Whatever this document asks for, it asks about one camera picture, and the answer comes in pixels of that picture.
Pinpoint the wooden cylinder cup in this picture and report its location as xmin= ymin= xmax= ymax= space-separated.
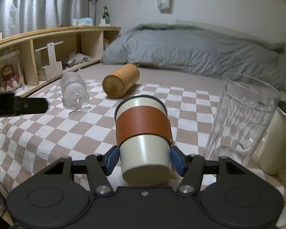
xmin=102 ymin=64 xmax=140 ymax=98

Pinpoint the cream metal tumbler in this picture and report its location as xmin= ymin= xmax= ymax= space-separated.
xmin=258 ymin=101 xmax=286 ymax=175

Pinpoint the wooden shelf unit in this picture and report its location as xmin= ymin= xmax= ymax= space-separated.
xmin=0 ymin=26 xmax=121 ymax=97

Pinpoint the tissue box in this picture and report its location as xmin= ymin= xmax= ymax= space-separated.
xmin=72 ymin=18 xmax=93 ymax=26

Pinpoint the crumpled cloth in shelf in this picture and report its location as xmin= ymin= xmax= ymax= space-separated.
xmin=62 ymin=53 xmax=92 ymax=68

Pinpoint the tall clear plastic cup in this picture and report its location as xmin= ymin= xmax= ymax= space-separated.
xmin=203 ymin=73 xmax=280 ymax=166

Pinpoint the grey curtain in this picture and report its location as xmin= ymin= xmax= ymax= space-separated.
xmin=0 ymin=0 xmax=97 ymax=38

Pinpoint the cream cup with leather sleeve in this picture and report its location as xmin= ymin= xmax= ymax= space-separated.
xmin=115 ymin=95 xmax=174 ymax=186

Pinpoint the green glass bottle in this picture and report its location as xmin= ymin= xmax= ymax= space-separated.
xmin=103 ymin=6 xmax=110 ymax=21

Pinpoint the ribbed clear glass lying down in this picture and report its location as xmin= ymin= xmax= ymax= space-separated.
xmin=60 ymin=72 xmax=90 ymax=111

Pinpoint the grey duvet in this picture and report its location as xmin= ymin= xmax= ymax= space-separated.
xmin=102 ymin=23 xmax=286 ymax=91

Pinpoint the small white box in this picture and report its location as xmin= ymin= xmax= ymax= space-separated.
xmin=100 ymin=19 xmax=111 ymax=26

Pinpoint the wooden stand in shelf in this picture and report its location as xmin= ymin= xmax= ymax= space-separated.
xmin=35 ymin=41 xmax=63 ymax=81

